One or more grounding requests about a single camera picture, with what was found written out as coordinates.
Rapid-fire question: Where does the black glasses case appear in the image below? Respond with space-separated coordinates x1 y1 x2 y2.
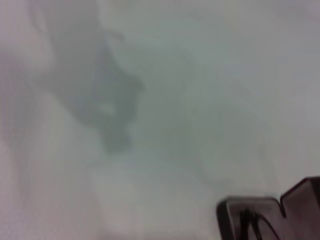
216 176 320 240

